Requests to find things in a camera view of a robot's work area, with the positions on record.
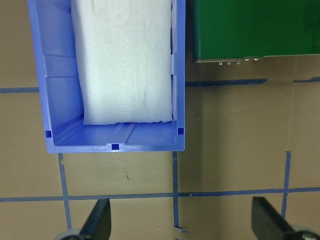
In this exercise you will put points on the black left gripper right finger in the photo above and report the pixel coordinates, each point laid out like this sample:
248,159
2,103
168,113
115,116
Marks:
268,224

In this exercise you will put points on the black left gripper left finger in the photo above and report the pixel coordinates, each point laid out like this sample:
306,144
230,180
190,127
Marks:
98,225

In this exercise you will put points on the blue target bin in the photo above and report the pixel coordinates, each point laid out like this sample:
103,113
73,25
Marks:
61,97

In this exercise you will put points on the white foam pad target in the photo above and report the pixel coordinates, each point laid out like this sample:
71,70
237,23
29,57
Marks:
123,55

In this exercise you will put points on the green conveyor belt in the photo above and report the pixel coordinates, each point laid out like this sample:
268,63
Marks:
227,30

